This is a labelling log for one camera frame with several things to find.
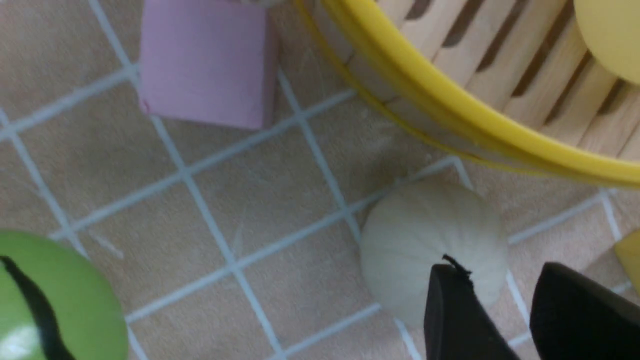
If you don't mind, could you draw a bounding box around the pink wooden cube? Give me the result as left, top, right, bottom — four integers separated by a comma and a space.
139, 0, 278, 130

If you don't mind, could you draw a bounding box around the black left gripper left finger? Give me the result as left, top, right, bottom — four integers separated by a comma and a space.
423, 254, 519, 360

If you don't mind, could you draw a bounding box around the yellow bun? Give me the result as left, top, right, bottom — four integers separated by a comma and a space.
573, 0, 640, 85

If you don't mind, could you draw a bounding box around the green toy watermelon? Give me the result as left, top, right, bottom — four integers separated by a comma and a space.
0, 228, 130, 360

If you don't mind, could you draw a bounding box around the yellow wooden block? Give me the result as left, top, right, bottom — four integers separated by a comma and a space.
614, 230, 640, 296

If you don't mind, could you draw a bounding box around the bamboo steamer tray yellow rim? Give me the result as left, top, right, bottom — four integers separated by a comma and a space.
294, 0, 640, 188

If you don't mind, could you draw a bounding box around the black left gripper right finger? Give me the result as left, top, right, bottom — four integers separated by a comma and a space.
529, 262, 640, 360

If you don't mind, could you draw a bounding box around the white bun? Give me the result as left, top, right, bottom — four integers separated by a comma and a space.
359, 179, 508, 329

